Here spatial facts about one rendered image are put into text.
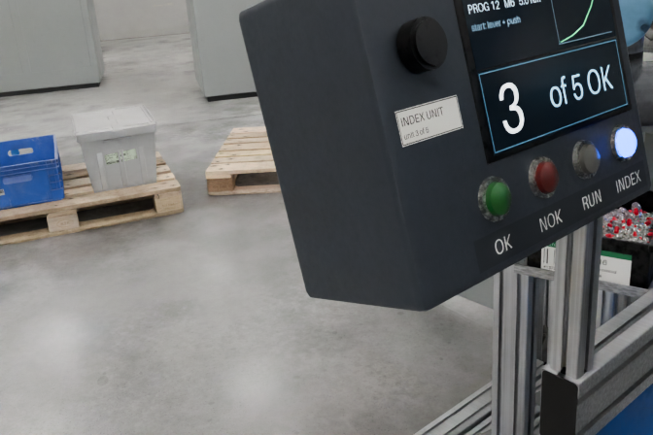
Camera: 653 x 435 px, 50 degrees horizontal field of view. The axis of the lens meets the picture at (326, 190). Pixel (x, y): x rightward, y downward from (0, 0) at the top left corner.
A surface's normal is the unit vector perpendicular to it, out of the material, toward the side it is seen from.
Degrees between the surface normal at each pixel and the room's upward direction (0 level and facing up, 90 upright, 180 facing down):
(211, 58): 90
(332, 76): 90
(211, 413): 0
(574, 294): 90
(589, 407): 90
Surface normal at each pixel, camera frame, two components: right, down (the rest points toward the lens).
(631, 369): 0.66, 0.21
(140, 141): 0.37, 0.37
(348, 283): -0.76, 0.26
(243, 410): -0.07, -0.94
